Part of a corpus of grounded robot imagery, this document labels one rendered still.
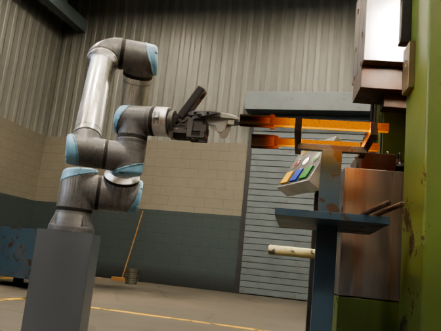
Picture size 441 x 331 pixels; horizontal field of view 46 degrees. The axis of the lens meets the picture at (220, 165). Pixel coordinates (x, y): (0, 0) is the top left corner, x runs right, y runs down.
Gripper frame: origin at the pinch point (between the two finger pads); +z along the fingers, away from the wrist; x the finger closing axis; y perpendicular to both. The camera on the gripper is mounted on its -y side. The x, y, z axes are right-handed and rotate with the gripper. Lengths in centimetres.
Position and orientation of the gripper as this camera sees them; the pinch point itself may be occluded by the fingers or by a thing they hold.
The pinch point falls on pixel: (235, 119)
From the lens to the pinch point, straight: 155.1
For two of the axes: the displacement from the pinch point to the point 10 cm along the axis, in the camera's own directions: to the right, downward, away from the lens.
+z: 9.8, 0.7, -1.7
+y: -1.0, 9.8, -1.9
